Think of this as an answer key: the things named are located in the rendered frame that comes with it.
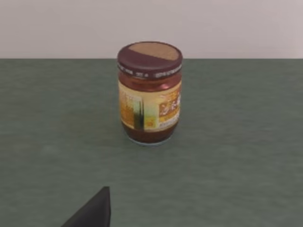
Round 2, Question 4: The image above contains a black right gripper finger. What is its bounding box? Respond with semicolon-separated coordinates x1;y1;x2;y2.
61;186;111;227

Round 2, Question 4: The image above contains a brown-lidded sauce jar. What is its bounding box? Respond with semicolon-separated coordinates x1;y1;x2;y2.
117;41;184;145

